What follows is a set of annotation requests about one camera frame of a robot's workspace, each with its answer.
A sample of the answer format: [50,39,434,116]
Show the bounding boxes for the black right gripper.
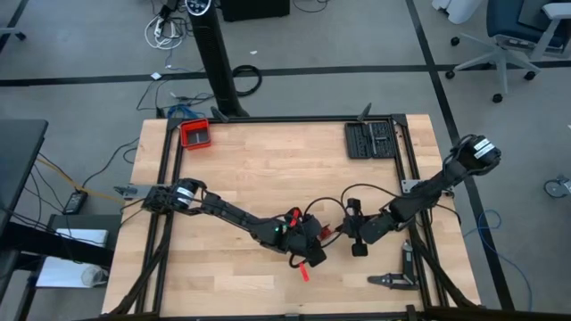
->
[333,197,369,259]

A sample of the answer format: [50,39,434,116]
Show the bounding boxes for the black labelled cable spool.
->
[317,221,336,241]

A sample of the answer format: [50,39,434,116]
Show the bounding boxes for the black utility knife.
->
[401,238,416,280]

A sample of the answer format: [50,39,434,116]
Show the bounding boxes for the black pliers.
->
[367,272,421,292]

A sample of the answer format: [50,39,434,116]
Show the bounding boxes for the black bit set case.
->
[343,119,400,161]

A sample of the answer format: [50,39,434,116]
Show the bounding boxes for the red plastic bin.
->
[178,117,212,151]

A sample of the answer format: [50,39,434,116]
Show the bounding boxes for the grey caster wheel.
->
[542,174,571,200]

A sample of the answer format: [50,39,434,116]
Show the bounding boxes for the clear plastic cup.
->
[80,265,110,288]

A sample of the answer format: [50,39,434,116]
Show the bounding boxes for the white flat box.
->
[54,227,110,249]

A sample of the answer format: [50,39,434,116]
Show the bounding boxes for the black computer case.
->
[219,0,292,23]

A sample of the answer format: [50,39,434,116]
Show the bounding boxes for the black power adapter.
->
[62,189,89,216]

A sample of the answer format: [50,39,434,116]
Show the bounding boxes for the white trash bin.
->
[431,0,484,26]

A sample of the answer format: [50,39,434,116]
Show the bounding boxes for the white paper sheet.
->
[35,256,111,289]

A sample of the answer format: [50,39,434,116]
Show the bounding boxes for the grey blue office chair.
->
[444,0,571,104]

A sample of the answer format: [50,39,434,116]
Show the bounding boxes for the white power strip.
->
[144,12,186,51]

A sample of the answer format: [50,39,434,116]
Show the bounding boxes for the black low shelf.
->
[0,212,124,269]

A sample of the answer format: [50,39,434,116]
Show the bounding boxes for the dark desk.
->
[0,118,50,233]

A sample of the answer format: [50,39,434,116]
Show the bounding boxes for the grey chair base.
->
[0,27,27,42]

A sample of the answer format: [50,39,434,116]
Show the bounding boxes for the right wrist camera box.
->
[359,212,396,245]

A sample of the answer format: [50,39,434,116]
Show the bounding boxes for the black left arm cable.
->
[288,197,348,269]

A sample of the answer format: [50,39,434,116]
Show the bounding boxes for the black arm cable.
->
[341,182,402,210]
[288,197,348,269]

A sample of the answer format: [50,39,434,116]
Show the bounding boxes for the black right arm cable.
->
[341,182,402,210]

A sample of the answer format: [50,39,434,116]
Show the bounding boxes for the black aluminium table frame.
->
[101,113,485,321]

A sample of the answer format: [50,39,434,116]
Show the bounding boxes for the long blue floor cable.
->
[462,209,535,313]

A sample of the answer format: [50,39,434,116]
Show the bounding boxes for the black coiled floor cable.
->
[231,63,264,97]

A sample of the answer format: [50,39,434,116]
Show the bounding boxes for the blue cable bundle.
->
[167,103,207,120]

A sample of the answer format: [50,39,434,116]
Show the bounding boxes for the yellow floor cable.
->
[35,155,128,207]

